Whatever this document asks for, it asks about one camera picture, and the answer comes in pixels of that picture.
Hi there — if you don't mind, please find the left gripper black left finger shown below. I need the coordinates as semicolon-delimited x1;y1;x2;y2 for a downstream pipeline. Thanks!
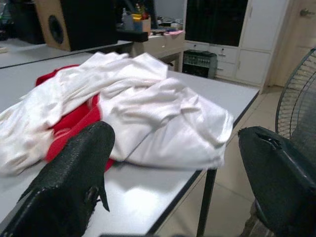
0;120;116;237

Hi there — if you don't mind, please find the wooden black speaker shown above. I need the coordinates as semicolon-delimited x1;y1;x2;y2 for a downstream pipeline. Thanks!
36;0;117;52

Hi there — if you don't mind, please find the cardboard pen holder box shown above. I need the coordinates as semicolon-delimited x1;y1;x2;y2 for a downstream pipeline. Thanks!
132;13;151;33

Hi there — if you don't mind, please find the white shirt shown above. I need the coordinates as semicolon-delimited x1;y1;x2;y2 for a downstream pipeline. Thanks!
0;51;235;176

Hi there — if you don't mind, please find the white table black frame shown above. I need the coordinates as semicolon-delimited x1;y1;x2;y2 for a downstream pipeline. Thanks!
0;39;134;70
0;51;260;237

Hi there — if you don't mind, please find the beige drawer desk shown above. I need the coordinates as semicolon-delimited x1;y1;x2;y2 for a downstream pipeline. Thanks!
130;31;186;72

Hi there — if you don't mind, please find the cream door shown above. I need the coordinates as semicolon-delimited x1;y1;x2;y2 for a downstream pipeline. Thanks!
268;0;316;88

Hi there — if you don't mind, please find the black television screen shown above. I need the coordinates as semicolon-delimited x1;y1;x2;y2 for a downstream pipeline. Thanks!
185;0;249;47

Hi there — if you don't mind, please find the clear plastic bottle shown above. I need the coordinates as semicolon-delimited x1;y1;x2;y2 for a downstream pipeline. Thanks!
122;7;134;30

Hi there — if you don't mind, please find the black standing fan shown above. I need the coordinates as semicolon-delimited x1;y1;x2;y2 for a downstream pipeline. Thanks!
275;46;316;158

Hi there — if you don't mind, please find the black soundbar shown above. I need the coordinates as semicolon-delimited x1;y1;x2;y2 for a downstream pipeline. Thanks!
116;28;149;42

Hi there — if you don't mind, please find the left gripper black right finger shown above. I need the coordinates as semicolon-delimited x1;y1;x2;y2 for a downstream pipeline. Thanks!
237;125;316;237

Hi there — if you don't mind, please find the red shirt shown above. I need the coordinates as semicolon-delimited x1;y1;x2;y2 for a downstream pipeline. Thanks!
36;64;116;173

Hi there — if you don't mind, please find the black amplifier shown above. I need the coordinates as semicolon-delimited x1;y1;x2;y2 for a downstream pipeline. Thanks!
182;49;218;79

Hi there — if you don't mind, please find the white drawer wall cabinet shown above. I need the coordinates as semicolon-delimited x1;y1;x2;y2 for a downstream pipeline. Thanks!
184;0;289;87

